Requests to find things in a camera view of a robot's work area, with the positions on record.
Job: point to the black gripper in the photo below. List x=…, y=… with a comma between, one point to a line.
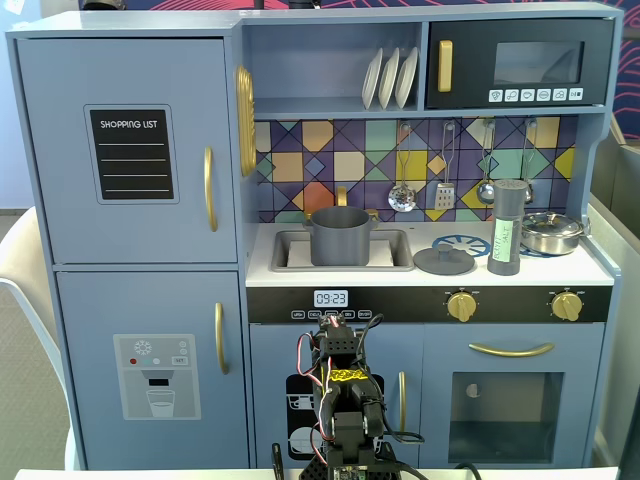
x=336, y=324

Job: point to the gray salt shaker with label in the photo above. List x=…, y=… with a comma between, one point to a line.
x=506, y=210

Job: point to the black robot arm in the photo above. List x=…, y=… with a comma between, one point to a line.
x=350, y=430

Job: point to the digital clock display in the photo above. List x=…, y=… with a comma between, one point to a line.
x=331, y=298

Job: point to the blue dishwasher door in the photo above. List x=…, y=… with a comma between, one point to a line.
x=270, y=360

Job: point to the gray plastic pot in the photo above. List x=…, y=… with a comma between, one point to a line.
x=340, y=240

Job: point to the blue oven door with window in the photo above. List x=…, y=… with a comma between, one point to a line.
x=440, y=400

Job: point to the gray toy sink basin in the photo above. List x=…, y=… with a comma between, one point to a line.
x=402, y=250

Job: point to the gold stove knob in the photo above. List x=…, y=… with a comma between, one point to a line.
x=566, y=306
x=461, y=306

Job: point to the gray round pot lid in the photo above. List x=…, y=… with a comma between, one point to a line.
x=444, y=261

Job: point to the gold toy faucet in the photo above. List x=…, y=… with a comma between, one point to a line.
x=341, y=196

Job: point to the metal skimmer spoon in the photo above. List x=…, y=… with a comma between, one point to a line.
x=402, y=198

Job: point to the metal slotted spatula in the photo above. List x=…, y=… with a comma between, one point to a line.
x=444, y=197

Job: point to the grey water dispenser sticker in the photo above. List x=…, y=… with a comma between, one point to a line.
x=157, y=380

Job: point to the metal ladle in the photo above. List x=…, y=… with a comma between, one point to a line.
x=484, y=192

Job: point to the stainless steel pot with lid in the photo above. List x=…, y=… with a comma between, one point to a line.
x=552, y=232

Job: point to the metal serving spoon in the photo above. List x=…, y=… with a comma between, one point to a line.
x=528, y=192

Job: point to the gold toy phone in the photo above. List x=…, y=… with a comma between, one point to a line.
x=245, y=120

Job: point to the blue fridge door with dispenser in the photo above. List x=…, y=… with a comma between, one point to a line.
x=90, y=310

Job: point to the white toy plate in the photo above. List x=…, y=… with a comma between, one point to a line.
x=406, y=77
x=387, y=82
x=370, y=82

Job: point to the blue toy kitchen unit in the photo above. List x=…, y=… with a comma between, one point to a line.
x=330, y=65

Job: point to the black shopping list board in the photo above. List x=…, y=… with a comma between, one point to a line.
x=131, y=150

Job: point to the large blue fridge door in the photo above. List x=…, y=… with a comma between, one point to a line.
x=60, y=225

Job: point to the gray partition panel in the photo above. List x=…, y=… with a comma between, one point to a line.
x=617, y=210

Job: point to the black microwave door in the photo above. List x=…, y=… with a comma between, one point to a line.
x=472, y=60

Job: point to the white chair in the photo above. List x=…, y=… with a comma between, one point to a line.
x=25, y=260

